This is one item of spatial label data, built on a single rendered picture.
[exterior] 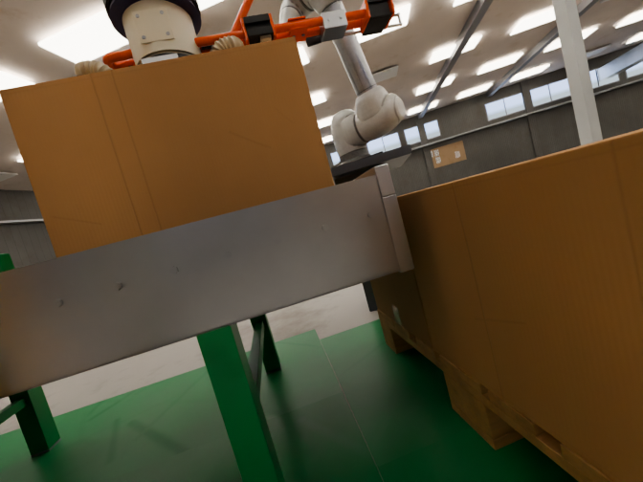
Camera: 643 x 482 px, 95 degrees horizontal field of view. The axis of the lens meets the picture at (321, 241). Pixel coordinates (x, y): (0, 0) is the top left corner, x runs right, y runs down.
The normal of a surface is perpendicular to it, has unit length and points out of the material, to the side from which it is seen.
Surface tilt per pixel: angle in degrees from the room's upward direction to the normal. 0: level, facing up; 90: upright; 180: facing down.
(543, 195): 90
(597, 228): 90
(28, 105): 90
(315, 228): 90
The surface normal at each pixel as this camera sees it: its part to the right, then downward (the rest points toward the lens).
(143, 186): 0.15, 0.04
